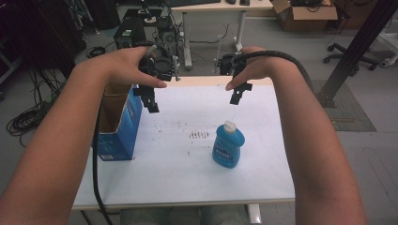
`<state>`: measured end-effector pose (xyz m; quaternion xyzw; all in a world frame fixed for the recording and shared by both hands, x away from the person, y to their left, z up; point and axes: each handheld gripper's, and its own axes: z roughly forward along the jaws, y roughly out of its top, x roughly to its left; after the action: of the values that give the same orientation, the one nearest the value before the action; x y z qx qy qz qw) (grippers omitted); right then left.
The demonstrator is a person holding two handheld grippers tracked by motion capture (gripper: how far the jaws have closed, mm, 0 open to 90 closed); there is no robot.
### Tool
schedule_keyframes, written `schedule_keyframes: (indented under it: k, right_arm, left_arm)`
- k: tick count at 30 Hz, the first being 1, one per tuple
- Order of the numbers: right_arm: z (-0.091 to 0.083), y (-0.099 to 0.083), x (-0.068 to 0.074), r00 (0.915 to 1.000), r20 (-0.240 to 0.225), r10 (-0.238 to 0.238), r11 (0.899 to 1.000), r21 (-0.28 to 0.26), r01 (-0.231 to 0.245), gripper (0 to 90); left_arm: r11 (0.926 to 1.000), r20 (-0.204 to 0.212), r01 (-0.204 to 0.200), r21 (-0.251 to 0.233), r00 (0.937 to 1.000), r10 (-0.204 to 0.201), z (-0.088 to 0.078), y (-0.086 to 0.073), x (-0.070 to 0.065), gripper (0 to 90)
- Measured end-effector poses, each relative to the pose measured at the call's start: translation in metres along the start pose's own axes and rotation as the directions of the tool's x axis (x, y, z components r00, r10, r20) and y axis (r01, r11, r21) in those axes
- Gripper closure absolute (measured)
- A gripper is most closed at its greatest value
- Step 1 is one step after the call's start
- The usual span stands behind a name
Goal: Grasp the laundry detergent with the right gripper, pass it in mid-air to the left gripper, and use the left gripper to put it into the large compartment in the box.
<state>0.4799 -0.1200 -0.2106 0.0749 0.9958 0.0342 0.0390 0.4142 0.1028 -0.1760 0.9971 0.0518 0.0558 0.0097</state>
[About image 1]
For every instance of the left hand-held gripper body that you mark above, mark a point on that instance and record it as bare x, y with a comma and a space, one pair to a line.
161, 65

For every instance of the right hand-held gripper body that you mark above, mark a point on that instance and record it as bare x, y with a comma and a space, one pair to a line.
226, 64

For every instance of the blue cardboard box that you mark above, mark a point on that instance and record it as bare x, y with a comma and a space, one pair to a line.
126, 125

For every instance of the blue bottle with white cap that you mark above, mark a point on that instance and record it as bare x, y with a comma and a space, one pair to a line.
227, 146

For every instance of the person's right hand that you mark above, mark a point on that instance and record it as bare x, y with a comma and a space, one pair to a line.
261, 67

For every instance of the person's left hand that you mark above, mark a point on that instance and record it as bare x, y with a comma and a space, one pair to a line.
122, 67

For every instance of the small black computer tower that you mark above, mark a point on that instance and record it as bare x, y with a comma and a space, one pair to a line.
167, 34

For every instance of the large black computer tower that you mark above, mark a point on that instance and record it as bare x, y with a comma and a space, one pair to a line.
128, 33

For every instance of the light wooden desk white legs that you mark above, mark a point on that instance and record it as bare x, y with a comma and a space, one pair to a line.
219, 5

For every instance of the black keyboard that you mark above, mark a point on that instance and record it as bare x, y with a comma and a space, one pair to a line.
191, 2

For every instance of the white table mat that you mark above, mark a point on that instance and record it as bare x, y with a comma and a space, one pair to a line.
175, 175

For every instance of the open brown cardboard box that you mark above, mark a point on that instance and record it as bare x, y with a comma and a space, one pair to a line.
308, 15

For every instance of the black office chair base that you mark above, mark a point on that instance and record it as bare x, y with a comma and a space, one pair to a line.
347, 56

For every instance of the grey floor mat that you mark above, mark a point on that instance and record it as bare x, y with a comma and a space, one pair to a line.
350, 115

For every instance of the white table leg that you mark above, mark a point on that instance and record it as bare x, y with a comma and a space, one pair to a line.
254, 214

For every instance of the black metal stand post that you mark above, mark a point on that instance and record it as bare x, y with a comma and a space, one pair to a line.
353, 50

